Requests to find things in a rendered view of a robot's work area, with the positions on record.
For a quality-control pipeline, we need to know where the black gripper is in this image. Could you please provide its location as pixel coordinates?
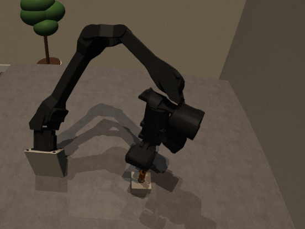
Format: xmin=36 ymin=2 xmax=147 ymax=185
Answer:
xmin=125 ymin=119 xmax=168 ymax=171

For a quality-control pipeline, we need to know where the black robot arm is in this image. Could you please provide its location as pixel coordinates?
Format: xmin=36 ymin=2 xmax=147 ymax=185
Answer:
xmin=29 ymin=24 xmax=205 ymax=154

